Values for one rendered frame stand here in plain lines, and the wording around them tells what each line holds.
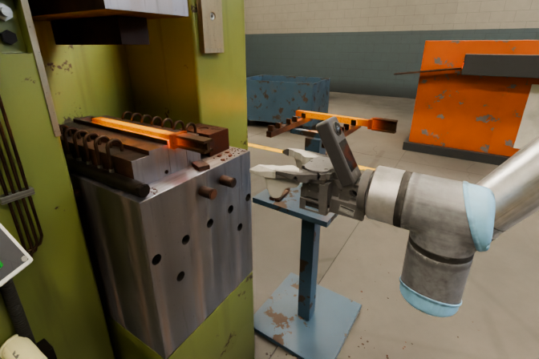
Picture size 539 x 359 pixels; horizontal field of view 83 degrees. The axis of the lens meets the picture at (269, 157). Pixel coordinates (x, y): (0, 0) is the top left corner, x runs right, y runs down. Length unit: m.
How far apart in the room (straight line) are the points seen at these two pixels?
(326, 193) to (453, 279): 0.22
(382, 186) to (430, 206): 0.07
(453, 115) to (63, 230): 3.72
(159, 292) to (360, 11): 7.97
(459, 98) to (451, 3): 4.30
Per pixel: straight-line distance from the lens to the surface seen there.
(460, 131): 4.00
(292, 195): 1.15
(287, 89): 4.35
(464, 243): 0.51
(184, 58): 1.03
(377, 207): 0.50
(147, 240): 0.71
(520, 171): 0.60
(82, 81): 1.17
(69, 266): 0.89
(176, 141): 0.75
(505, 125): 3.99
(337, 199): 0.55
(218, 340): 1.12
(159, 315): 0.84
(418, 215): 0.49
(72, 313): 0.96
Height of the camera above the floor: 1.21
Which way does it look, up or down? 20 degrees down
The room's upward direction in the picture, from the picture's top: straight up
